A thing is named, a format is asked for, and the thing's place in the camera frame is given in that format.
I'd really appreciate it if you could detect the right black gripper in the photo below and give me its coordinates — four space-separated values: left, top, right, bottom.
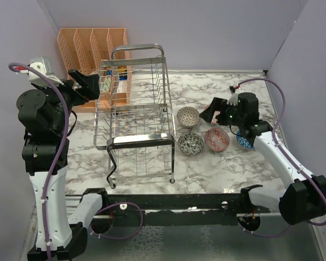
200 97 245 127

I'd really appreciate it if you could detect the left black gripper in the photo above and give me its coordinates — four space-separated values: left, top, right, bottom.
35 68 99 133

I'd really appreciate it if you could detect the brown floral patterned bowl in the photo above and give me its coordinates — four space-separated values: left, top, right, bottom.
177 107 199 128

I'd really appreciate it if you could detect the red geometric patterned bowl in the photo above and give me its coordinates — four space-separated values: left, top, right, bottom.
204 128 230 152

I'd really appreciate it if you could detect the black leaf patterned bowl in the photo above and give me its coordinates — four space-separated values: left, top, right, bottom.
178 132 204 156

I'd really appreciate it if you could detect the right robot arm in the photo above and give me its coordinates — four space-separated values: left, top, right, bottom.
199 92 326 225

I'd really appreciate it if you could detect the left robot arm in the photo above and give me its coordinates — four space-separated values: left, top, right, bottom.
16 70 109 260

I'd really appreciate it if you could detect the pink floral patterned bowl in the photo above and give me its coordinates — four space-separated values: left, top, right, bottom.
203 105 210 112

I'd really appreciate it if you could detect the peach plastic file organizer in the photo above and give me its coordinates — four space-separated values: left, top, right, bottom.
57 28 131 113

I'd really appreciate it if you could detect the dark blue patterned bowl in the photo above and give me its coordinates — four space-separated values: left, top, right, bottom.
236 130 255 150

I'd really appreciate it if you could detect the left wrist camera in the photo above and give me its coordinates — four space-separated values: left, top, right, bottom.
16 57 63 87

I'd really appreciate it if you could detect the steel wire dish rack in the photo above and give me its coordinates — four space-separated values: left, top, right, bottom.
93 43 176 188

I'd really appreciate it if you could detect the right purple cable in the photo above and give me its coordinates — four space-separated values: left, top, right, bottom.
238 78 326 239

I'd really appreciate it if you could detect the purple cable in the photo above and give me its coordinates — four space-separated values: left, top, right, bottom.
8 62 143 261
238 78 326 239

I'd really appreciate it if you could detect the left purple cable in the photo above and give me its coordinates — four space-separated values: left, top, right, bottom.
8 62 143 261

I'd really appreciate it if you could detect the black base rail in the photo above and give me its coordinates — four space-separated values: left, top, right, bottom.
92 193 269 227

